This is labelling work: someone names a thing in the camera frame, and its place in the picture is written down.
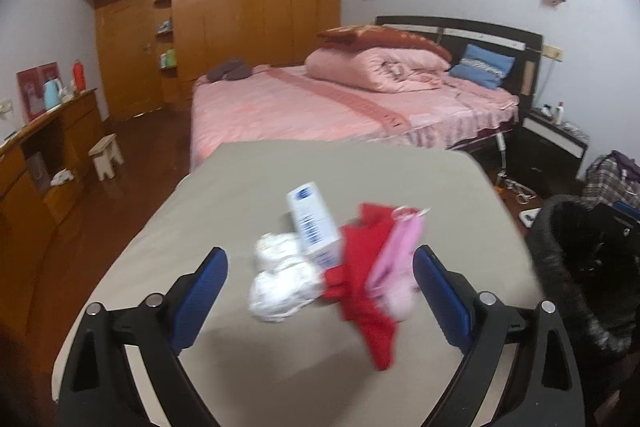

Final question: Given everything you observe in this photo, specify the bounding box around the white plastic bag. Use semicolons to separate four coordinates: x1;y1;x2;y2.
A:
254;232;302;272

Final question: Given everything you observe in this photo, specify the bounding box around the red cloth rag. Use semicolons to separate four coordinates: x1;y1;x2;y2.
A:
322;202;425;371

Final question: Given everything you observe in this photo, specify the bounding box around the white blue milk carton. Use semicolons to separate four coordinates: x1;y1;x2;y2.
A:
286;182;343;270

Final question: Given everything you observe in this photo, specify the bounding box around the black lined trash bin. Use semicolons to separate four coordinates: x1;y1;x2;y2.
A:
525;195;639;355

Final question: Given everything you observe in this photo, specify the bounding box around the white bathroom scale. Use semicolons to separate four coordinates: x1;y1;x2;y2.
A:
518;208;540;229

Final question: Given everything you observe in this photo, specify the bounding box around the beige table cloth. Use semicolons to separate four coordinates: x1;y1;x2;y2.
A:
51;141;547;427

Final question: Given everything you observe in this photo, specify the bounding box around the small white wooden stool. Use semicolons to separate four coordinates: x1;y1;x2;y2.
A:
88;133;125;181

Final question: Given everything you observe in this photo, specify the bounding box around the black white nightstand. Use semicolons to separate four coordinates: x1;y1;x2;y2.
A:
506;109;589;198

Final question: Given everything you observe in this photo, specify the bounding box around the white cloth on shelf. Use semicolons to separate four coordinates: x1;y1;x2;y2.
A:
50;169;75;186

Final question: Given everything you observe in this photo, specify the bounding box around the wooden sideboard cabinet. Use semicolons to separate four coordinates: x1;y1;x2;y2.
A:
1;90;104;254

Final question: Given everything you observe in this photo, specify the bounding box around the plaid cloth bundle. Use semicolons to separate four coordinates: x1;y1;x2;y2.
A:
582;150;639;210

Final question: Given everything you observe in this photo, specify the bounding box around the pink sheeted bed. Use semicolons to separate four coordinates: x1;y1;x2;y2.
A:
190;67;518;168

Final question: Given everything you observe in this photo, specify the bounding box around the white lotion bottle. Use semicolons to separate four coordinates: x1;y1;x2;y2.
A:
553;102;564;126

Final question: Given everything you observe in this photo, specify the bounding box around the blue pillow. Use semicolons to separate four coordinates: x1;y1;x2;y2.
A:
449;43;515;90

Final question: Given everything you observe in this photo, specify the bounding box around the folded pink quilt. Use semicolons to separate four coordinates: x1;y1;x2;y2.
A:
305;48;450;93

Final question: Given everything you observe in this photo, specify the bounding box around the red thermos bottle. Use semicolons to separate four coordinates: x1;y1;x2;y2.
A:
73;60;87;92

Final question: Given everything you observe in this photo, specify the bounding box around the light blue electric kettle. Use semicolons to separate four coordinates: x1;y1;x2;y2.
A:
43;78;63;112

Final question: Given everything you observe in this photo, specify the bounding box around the black bed headboard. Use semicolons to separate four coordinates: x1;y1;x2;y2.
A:
375;15;542;116

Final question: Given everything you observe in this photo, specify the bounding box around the red gift box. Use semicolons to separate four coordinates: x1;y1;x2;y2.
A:
16;62;60;124

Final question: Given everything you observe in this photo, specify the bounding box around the red patterned blanket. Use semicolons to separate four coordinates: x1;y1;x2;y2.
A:
317;25;452;63

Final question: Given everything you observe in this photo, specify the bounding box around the wooden wardrobe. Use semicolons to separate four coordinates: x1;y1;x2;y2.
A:
92;0;341;121

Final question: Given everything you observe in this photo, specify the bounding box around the white cable with controller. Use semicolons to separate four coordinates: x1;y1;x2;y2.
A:
449;91;537;206

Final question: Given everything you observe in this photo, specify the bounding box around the wall power socket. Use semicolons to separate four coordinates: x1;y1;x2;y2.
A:
541;44;564;62

